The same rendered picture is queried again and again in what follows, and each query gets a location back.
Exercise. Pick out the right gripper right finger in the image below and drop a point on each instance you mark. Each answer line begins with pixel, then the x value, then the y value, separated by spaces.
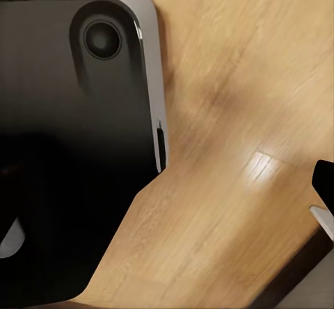
pixel 323 182

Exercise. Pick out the nightstand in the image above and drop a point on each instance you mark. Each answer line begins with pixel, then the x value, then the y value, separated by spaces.
pixel 316 290

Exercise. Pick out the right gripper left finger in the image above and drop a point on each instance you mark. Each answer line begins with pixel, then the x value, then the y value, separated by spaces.
pixel 17 182

